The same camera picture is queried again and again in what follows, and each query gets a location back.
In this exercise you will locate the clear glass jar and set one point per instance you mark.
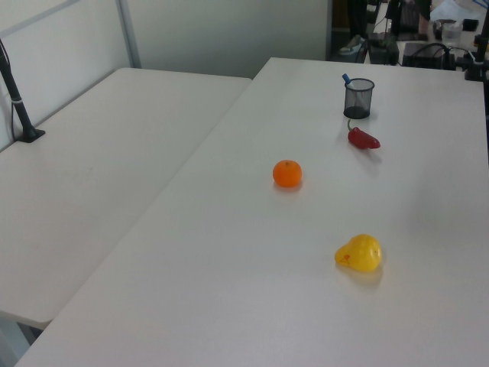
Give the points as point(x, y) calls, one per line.
point(451, 32)

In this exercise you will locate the dark trouser leg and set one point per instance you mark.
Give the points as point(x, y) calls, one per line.
point(356, 17)

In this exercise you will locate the small black device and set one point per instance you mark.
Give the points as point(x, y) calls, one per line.
point(470, 25)

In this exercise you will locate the black mesh pen cup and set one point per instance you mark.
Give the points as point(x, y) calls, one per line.
point(359, 101)

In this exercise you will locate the red chili pepper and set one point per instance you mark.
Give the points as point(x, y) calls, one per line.
point(361, 139)

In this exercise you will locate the black electronics box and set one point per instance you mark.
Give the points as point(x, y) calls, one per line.
point(424, 55)

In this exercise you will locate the grey aluminium partition post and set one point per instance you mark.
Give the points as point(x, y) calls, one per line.
point(129, 34)

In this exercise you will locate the white side table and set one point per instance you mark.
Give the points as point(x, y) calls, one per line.
point(95, 172)

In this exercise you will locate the dark bag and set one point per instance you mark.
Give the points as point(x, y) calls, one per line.
point(384, 49)

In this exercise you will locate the orange mandarin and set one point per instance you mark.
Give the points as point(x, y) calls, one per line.
point(287, 174)

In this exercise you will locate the blue and white marker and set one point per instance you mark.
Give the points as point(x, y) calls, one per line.
point(347, 78)

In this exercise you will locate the white and green shoe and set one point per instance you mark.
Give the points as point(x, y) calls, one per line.
point(350, 46)

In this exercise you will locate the black pole camera stand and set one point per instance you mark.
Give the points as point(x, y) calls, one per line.
point(17, 103)

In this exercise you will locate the black clamp camera stand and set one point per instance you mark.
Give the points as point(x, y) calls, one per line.
point(477, 57)

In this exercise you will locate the yellow toy pear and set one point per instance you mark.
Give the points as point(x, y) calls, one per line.
point(361, 254)

